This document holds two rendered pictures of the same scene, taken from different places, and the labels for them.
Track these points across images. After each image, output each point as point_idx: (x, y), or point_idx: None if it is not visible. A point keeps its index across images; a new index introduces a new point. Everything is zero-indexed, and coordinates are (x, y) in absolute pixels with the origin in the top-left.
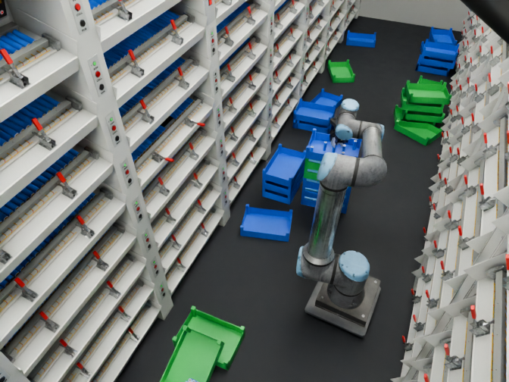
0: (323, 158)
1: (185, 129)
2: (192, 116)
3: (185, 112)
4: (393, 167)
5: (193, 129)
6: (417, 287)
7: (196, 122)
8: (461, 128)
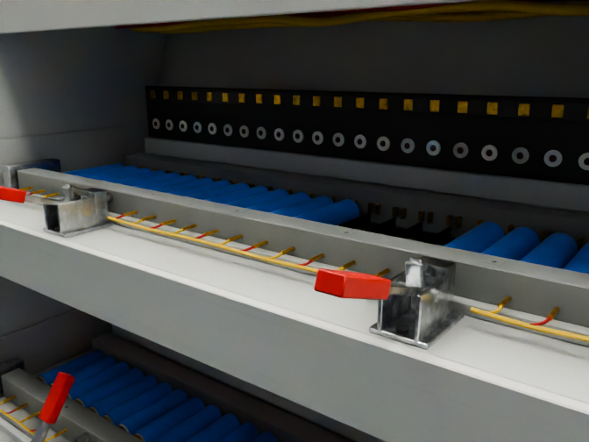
0: None
1: (344, 308)
2: (537, 326)
3: (521, 262)
4: None
5: (377, 374)
6: None
7: (396, 284)
8: None
